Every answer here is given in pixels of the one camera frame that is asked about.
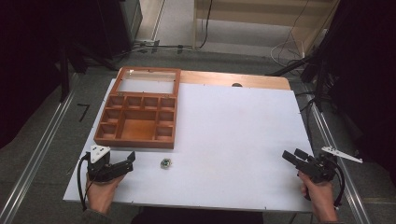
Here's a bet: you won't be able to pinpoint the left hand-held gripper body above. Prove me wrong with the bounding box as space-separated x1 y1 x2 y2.
86 145 129 184

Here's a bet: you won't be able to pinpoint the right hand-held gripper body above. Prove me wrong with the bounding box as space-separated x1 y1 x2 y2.
296 146 364 184

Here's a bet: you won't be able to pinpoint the wooden compartment jewellery box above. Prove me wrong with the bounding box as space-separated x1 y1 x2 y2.
93 66 182 149

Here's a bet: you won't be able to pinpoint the person's right hand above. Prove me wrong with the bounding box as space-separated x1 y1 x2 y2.
297 171 339 222

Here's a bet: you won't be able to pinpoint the white table board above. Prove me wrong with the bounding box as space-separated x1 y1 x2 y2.
63 77 314 214

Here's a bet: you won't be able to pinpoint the black metal stand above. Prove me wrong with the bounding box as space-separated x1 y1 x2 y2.
264 51 334 113
57 41 120 103

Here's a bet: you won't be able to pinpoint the person's dark lap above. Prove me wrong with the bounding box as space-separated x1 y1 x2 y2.
130 206 264 224

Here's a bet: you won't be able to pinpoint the dark curtain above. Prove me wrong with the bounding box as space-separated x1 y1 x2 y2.
0 0 104 149
311 0 396 178

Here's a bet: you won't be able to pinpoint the wooden table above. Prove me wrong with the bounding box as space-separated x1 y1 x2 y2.
179 70 291 91

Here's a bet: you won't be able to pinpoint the black cabinet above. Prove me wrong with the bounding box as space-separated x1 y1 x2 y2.
94 0 144 61

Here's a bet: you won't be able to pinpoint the light wooden shelf unit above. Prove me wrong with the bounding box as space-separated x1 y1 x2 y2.
192 0 341 56

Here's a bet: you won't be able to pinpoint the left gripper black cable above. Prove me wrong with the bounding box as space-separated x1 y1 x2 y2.
77 152 92 213

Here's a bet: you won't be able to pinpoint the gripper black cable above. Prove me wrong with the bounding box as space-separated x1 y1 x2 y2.
77 152 92 213
332 159 347 209

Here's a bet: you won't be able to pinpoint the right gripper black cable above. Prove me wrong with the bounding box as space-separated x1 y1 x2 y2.
332 159 347 209

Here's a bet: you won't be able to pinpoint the aluminium floor rail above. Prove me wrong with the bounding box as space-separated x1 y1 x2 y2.
303 91 373 224
0 73 80 224

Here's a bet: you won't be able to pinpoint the black cable beside table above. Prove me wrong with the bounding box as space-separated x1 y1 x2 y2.
293 90 317 144

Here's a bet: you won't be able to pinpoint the white floor cable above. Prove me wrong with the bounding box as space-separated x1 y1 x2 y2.
269 28 306 68

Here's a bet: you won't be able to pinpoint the black hanging cable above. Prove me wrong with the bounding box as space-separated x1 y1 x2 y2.
198 0 215 49

